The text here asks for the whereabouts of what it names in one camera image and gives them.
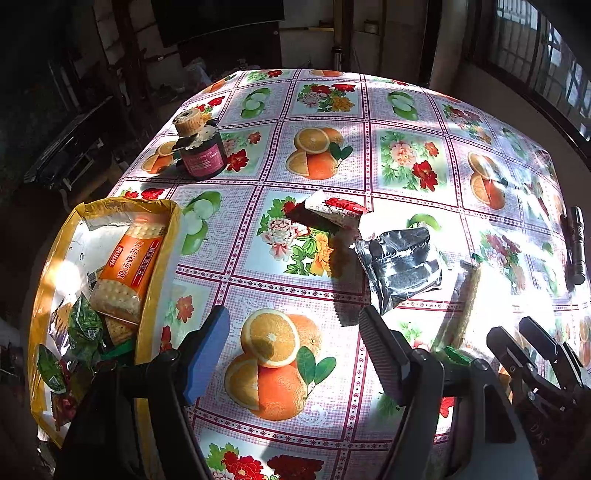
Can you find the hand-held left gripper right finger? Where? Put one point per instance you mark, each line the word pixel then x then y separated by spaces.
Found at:
pixel 385 355

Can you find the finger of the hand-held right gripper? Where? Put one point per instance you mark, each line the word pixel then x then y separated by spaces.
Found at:
pixel 551 353
pixel 512 360

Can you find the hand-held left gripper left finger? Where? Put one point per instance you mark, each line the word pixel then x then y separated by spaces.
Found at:
pixel 205 360

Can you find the clear foil dark cookie packet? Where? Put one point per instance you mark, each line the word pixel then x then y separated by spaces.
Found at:
pixel 401 267

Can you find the white tray yellow taped rim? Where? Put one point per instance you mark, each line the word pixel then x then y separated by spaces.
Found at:
pixel 159 277

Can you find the orange cracker pack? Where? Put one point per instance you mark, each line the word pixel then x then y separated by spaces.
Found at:
pixel 129 272

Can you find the small green candy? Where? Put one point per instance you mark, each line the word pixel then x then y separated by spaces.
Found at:
pixel 85 327
pixel 51 369

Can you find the red white snack packet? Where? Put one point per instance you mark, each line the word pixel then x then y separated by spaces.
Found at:
pixel 337 210

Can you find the black flashlight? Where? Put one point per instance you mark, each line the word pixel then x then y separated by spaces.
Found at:
pixel 575 244

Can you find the dark jar red label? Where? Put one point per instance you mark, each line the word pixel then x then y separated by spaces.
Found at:
pixel 201 159

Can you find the cork stopper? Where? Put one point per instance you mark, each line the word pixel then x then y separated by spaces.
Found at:
pixel 189 122

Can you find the barred window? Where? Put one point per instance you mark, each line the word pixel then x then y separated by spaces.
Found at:
pixel 545 55

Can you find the black flat screen television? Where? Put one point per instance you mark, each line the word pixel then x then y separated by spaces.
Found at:
pixel 217 18

